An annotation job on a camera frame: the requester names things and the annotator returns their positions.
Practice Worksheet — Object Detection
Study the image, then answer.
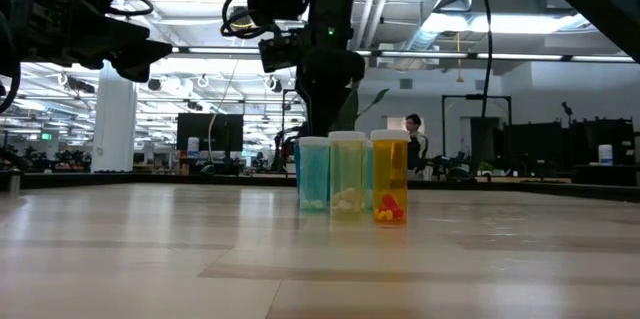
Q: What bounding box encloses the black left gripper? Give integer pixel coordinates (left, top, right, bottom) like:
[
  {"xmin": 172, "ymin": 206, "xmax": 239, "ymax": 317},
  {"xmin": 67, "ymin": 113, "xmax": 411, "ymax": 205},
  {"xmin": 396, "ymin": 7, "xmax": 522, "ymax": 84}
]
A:
[{"xmin": 19, "ymin": 13, "xmax": 174, "ymax": 84}]

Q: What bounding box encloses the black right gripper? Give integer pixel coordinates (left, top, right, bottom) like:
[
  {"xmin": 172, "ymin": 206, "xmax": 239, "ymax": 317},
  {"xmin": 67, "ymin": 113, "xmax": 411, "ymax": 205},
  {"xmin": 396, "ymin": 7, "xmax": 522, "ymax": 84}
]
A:
[{"xmin": 294, "ymin": 46, "xmax": 367, "ymax": 136}]

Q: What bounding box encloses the teal pill bottle white cap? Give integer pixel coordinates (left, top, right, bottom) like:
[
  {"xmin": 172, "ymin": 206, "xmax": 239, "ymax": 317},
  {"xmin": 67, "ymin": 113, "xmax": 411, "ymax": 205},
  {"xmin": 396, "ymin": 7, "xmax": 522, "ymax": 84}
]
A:
[{"xmin": 298, "ymin": 136, "xmax": 331, "ymax": 212}]

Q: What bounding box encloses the green pill bottle white cap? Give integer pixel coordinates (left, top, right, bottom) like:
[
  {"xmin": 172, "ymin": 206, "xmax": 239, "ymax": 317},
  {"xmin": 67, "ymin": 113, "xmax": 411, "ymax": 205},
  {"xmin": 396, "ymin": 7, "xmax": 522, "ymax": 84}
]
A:
[{"xmin": 328, "ymin": 130, "xmax": 369, "ymax": 219}]

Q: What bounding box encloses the orange pill bottle white cap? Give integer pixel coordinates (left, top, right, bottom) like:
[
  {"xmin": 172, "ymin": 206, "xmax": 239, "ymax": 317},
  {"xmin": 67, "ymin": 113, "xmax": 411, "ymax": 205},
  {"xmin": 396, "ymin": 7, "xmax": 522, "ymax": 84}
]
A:
[{"xmin": 370, "ymin": 129, "xmax": 411, "ymax": 225}]

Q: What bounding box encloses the snake plant in white pot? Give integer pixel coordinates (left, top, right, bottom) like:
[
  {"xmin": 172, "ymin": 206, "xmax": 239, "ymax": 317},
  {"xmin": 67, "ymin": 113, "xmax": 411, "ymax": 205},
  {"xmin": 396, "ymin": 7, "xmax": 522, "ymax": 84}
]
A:
[{"xmin": 343, "ymin": 87, "xmax": 390, "ymax": 134}]

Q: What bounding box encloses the white room column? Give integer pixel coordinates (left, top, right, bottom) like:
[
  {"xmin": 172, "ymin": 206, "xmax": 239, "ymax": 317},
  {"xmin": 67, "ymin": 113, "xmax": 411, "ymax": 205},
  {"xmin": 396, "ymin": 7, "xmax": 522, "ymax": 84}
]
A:
[{"xmin": 91, "ymin": 58, "xmax": 138, "ymax": 174}]

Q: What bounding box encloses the person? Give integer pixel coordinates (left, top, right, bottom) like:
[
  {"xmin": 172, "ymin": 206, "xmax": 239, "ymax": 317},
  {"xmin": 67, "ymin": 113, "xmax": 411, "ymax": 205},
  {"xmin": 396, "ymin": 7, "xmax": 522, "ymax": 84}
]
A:
[{"xmin": 403, "ymin": 113, "xmax": 430, "ymax": 181}]

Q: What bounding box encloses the long linear ceiling light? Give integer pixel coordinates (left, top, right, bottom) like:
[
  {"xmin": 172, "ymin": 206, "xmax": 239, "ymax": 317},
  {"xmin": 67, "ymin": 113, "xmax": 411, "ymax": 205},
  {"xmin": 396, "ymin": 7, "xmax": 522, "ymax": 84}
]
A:
[{"xmin": 172, "ymin": 46, "xmax": 636, "ymax": 63}]

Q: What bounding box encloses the black desk monitor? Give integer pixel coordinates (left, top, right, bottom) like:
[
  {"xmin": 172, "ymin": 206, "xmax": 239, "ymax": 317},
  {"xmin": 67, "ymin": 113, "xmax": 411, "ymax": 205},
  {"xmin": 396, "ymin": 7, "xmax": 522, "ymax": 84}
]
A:
[
  {"xmin": 502, "ymin": 121, "xmax": 570, "ymax": 166},
  {"xmin": 570, "ymin": 117, "xmax": 636, "ymax": 166}
]

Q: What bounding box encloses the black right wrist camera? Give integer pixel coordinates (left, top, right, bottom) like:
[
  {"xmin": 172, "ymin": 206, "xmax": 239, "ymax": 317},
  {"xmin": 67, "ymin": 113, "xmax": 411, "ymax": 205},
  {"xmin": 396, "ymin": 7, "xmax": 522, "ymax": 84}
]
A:
[{"xmin": 258, "ymin": 31, "xmax": 304, "ymax": 74}]

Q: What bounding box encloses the black wall screen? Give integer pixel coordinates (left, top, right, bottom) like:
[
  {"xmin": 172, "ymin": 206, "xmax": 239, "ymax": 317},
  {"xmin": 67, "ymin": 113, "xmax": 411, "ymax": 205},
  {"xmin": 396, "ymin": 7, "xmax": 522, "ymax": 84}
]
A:
[{"xmin": 176, "ymin": 112, "xmax": 245, "ymax": 153}]

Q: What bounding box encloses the black aluminium table frame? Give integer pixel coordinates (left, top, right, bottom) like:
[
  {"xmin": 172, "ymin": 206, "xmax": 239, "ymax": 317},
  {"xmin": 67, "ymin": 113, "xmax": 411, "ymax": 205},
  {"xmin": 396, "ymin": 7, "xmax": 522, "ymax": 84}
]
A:
[{"xmin": 0, "ymin": 168, "xmax": 640, "ymax": 205}]

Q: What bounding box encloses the yellow hanging cord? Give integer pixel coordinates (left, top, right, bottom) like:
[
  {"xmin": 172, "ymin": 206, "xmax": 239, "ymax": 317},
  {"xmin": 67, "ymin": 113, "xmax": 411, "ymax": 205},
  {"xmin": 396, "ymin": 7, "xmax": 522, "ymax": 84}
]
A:
[{"xmin": 453, "ymin": 32, "xmax": 464, "ymax": 84}]

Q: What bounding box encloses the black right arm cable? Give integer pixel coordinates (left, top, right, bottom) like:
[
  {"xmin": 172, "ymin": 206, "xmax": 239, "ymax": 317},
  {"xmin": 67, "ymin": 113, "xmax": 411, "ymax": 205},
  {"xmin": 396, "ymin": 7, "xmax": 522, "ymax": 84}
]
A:
[{"xmin": 478, "ymin": 0, "xmax": 495, "ymax": 119}]

